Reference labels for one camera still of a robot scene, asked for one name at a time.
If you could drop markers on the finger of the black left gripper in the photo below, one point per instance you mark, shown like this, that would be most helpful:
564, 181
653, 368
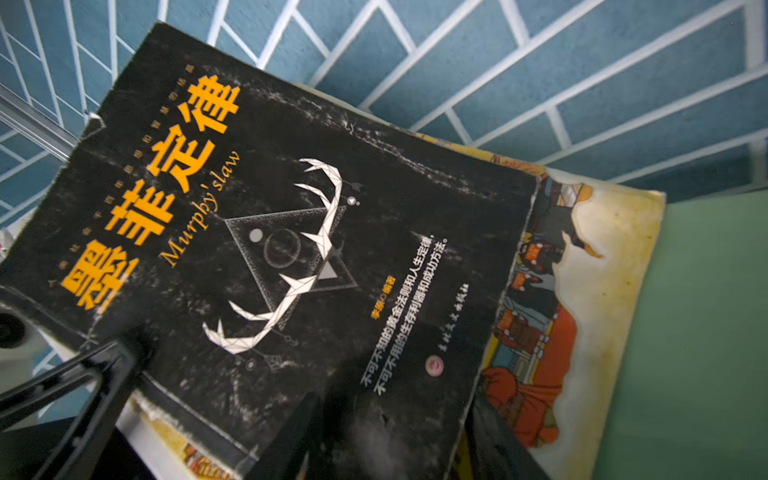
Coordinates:
87, 445

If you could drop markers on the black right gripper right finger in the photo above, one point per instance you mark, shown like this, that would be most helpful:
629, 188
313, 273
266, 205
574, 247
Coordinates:
495, 452

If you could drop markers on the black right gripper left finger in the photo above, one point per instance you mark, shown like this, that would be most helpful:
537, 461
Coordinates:
296, 441

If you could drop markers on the yellow history book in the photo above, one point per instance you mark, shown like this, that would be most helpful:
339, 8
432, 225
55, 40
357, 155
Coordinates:
553, 360

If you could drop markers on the black slipcase box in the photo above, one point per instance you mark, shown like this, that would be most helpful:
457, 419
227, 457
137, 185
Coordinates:
265, 243

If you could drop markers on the green metal bookshelf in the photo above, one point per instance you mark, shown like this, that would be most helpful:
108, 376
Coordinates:
691, 397

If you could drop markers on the left aluminium corner post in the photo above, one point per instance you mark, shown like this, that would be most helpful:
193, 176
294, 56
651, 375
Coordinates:
35, 126

